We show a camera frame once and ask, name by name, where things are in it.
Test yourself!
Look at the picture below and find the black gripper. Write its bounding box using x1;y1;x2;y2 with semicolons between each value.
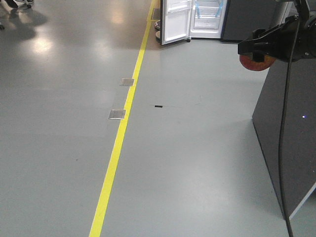
238;15;316;62

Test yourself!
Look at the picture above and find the red yellow apple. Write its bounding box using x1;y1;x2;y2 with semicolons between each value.
239;54;276;72

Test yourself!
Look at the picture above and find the fridge door white inside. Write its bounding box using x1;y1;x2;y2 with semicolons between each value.
160;0;194;45

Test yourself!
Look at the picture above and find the grey fridge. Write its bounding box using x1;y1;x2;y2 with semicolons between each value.
190;0;292;42

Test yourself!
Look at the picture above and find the clear crisper drawer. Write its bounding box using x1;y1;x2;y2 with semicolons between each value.
192;18;220;31

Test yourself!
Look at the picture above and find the metal floor plate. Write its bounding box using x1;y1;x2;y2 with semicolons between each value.
120;78;135;87
109;109;126;120

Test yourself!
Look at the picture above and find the black hanging cable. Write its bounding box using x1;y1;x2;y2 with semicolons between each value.
278;0;309;237

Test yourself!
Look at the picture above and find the chrome stanchion post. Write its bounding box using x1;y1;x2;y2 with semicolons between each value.
155;20;161;40

